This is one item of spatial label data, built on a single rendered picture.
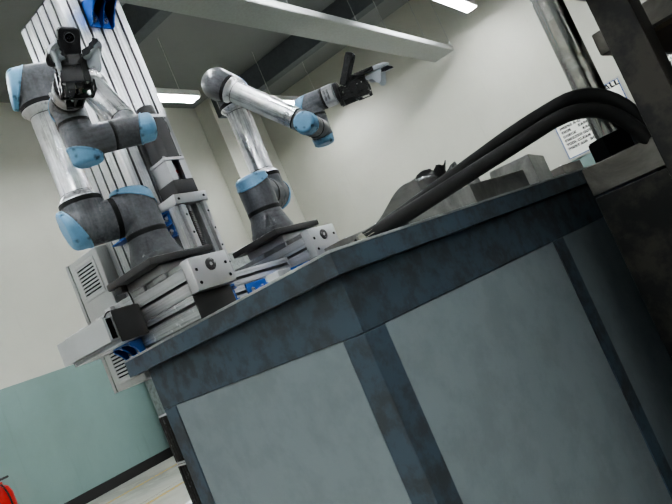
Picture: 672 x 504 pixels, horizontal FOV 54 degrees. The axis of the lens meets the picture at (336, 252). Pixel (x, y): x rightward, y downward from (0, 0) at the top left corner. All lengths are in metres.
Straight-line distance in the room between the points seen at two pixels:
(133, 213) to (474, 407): 1.14
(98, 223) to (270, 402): 0.89
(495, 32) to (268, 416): 8.44
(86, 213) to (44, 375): 5.38
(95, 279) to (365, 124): 8.07
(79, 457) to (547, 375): 6.23
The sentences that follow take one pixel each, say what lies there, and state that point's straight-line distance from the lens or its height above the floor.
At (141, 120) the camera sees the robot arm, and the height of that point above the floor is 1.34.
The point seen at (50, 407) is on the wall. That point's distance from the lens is 7.15.
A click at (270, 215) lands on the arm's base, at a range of 2.22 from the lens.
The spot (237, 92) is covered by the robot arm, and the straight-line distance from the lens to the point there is 2.34.
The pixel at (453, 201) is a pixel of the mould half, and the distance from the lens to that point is 1.54.
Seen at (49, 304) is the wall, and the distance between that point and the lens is 7.46.
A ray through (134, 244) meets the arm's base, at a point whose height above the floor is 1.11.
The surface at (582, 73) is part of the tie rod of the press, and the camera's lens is 1.52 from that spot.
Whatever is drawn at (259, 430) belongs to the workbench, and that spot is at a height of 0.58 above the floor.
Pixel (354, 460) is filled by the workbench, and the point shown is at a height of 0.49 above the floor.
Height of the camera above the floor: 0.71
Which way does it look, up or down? 5 degrees up
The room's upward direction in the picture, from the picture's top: 23 degrees counter-clockwise
